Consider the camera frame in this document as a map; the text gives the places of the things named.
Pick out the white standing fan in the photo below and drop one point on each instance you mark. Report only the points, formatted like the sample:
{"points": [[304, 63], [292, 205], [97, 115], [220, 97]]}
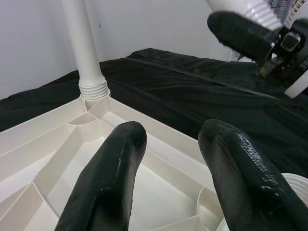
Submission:
{"points": [[294, 12]]}

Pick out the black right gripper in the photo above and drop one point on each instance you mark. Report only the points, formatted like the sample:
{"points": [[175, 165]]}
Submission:
{"points": [[288, 53]]}

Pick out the white plastic table leg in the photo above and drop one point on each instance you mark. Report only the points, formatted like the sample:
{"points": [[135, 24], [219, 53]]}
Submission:
{"points": [[245, 7], [84, 48]]}

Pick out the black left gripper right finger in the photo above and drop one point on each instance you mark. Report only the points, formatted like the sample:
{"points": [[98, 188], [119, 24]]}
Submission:
{"points": [[245, 173]]}

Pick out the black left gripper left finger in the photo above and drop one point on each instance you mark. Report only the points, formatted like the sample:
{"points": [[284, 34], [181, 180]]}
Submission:
{"points": [[106, 183]]}

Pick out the black tablecloth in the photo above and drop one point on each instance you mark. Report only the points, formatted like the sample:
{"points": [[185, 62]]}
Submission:
{"points": [[192, 91]]}

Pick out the cream plastic children table top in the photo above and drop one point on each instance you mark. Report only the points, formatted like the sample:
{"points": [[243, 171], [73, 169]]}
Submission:
{"points": [[48, 156]]}

